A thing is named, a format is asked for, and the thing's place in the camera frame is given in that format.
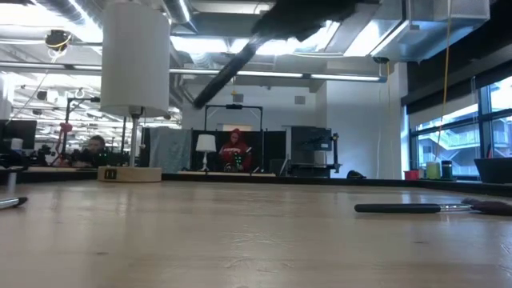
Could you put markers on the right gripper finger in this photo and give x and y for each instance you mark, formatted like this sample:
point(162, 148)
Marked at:
point(288, 20)

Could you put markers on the fan makeup brush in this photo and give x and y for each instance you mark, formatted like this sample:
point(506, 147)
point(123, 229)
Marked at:
point(224, 77)

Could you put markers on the maroon powder makeup brush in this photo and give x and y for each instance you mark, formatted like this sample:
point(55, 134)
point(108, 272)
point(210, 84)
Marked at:
point(396, 208)

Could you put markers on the red robot arm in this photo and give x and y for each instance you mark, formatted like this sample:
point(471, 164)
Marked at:
point(65, 128)

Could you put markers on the long ceiling light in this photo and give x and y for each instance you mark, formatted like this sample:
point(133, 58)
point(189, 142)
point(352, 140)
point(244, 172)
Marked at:
point(280, 74)

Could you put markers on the black equipment cart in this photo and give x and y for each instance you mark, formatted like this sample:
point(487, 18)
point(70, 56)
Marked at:
point(310, 140)

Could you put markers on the black partition panel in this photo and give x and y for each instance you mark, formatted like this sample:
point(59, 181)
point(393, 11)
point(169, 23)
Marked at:
point(272, 148)

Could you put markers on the person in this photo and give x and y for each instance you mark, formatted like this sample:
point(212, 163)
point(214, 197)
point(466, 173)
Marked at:
point(236, 150)
point(94, 150)

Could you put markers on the small white table lamp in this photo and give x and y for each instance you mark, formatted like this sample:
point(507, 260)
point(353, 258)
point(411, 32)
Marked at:
point(205, 144)

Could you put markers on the white shade wooden-base lamp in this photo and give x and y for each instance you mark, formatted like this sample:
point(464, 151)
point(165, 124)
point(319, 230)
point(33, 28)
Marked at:
point(134, 60)

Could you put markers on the black bag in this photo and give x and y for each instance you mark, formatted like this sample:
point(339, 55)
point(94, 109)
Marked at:
point(355, 174)

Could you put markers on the grey-green cloth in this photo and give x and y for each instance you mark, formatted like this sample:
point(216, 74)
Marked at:
point(170, 150)

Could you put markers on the red cup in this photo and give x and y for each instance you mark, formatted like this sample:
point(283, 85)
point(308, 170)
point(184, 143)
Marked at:
point(411, 174)

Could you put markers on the pale small cup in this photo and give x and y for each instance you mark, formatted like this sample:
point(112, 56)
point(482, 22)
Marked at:
point(422, 174)

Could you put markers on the light green cup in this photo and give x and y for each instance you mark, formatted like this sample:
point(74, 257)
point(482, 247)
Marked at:
point(433, 170)

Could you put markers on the dark green cup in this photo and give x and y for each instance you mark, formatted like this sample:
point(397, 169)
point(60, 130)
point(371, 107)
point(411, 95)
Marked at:
point(446, 169)

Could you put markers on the black laptop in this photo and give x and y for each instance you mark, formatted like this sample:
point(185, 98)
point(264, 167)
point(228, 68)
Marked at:
point(494, 170)

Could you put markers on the black monitor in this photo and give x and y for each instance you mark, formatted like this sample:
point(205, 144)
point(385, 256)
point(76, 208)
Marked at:
point(18, 134)

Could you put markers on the silver pen at left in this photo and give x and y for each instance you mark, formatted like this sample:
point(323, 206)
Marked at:
point(10, 202)

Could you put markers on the silver ceiling duct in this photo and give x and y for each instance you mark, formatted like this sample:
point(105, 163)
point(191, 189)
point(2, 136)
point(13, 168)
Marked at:
point(432, 28)

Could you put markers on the black gantry frame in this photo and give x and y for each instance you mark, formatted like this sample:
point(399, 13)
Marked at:
point(234, 106)

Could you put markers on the grey metal post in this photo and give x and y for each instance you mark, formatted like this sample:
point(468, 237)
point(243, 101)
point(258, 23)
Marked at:
point(12, 182)

